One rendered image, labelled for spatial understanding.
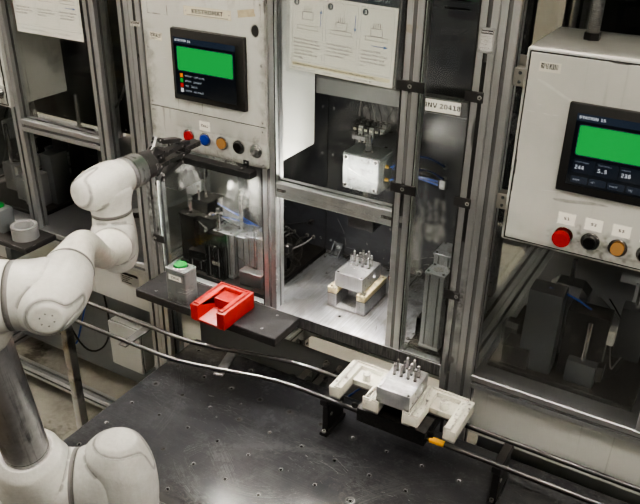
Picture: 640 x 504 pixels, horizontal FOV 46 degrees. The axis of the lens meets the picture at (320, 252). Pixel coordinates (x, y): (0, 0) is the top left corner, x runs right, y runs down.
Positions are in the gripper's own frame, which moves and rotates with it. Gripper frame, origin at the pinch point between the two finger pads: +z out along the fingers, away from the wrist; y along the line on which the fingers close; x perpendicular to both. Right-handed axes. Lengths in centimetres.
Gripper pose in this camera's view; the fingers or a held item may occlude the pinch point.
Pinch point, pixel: (188, 145)
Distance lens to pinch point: 217.8
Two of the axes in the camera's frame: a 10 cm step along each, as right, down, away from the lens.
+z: 5.1, -4.0, 7.6
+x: -8.6, -2.5, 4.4
